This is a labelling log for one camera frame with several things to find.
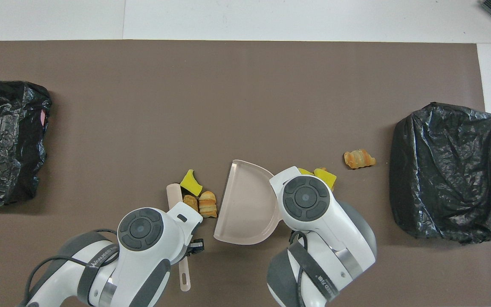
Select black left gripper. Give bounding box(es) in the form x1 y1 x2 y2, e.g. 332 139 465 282
187 239 205 257

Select striped orange croissant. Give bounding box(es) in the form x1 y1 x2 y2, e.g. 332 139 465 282
198 191 218 218
344 148 376 170

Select beige brush with black bristles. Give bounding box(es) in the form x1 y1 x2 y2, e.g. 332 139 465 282
166 183 191 292

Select curved yellow sponge piece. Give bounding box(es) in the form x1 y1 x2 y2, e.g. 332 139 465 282
180 169 203 197

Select beige plastic dustpan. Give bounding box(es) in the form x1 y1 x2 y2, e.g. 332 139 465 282
214 159 281 246

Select black bin bag with pink spot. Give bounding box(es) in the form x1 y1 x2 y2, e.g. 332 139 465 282
0 80 52 207

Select black plastic bin bag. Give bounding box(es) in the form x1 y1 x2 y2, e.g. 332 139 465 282
389 101 491 244

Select brown table mat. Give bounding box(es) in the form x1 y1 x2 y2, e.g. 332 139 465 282
0 40 491 307

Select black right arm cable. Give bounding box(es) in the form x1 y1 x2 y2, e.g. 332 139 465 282
288 230 310 307

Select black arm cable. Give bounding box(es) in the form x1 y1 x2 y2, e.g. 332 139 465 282
24 229 120 307
288 230 310 307

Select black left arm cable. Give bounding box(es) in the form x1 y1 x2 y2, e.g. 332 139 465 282
24 229 120 307

